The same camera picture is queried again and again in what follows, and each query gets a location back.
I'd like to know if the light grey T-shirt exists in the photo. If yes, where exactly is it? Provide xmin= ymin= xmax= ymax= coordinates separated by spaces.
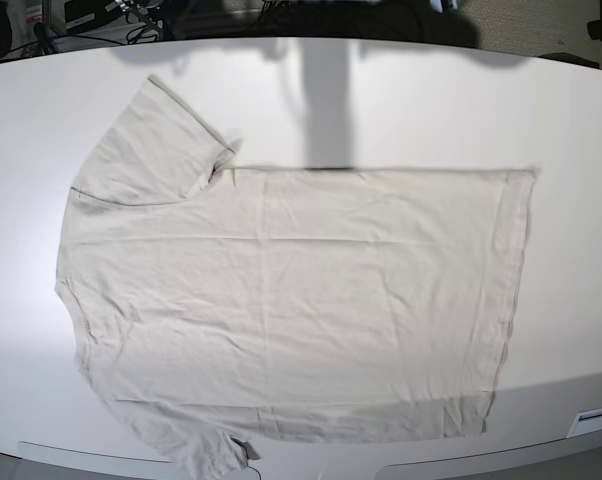
xmin=56 ymin=79 xmax=537 ymax=479

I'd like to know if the white label sticker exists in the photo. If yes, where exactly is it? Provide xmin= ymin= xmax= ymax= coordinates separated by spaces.
xmin=567 ymin=408 xmax=602 ymax=438

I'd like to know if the black cable bundle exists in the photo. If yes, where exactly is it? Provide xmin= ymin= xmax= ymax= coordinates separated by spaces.
xmin=114 ymin=0 xmax=182 ymax=44

